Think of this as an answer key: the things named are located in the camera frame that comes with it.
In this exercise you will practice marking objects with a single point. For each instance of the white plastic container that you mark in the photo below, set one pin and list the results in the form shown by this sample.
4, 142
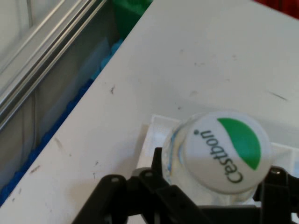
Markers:
155, 133

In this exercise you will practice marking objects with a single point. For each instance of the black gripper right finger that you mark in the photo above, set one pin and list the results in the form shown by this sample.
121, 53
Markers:
280, 193

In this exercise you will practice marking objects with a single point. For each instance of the aluminium frame rail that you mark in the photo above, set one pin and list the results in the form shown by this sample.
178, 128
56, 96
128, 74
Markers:
46, 53

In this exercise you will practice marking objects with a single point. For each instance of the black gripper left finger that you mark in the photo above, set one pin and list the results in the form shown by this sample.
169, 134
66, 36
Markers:
130, 198

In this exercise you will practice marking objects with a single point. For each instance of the blue foam mat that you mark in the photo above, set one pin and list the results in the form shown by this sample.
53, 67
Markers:
56, 126

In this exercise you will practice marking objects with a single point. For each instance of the red object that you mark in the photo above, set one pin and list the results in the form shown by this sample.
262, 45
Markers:
280, 4

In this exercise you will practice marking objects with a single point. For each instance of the green plastic object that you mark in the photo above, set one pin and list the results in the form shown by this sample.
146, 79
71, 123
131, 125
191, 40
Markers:
128, 14

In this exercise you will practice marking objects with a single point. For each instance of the clear bottle with white cap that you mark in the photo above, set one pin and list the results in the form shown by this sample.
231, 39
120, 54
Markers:
222, 154

